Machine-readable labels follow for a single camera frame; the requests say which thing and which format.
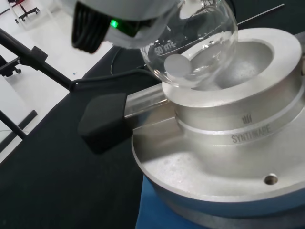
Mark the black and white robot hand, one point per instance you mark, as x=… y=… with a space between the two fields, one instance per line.
x=112 y=23

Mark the heater with blue base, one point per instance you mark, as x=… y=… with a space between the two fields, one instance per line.
x=226 y=143

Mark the red office chair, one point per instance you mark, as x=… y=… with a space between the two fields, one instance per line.
x=26 y=10

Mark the black tripod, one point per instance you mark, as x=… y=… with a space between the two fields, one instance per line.
x=28 y=55

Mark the thin glass rod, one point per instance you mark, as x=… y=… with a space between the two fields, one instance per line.
x=259 y=14

